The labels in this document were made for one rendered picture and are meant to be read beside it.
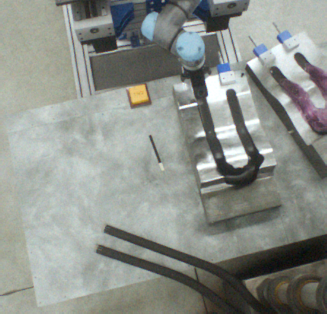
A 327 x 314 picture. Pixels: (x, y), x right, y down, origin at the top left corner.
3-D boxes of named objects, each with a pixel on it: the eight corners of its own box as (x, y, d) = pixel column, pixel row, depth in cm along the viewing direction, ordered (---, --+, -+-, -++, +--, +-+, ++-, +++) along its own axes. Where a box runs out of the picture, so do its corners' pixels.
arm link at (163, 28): (160, 10, 149) (190, 28, 147) (139, 38, 146) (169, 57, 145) (160, -5, 141) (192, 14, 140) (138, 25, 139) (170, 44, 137)
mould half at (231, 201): (172, 94, 184) (173, 79, 171) (239, 79, 186) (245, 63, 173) (207, 225, 172) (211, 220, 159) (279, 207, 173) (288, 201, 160)
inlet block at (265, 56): (242, 41, 187) (244, 35, 181) (253, 36, 187) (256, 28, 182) (262, 69, 184) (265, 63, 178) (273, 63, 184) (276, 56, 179)
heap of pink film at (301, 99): (272, 82, 179) (277, 74, 171) (312, 60, 181) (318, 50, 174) (314, 142, 173) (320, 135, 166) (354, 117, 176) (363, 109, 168)
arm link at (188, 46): (183, 23, 136) (209, 39, 135) (186, 36, 147) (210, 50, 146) (168, 46, 136) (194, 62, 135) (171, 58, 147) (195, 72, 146)
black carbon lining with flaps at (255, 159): (193, 98, 176) (195, 88, 167) (236, 88, 177) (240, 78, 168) (219, 192, 168) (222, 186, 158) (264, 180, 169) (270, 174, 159)
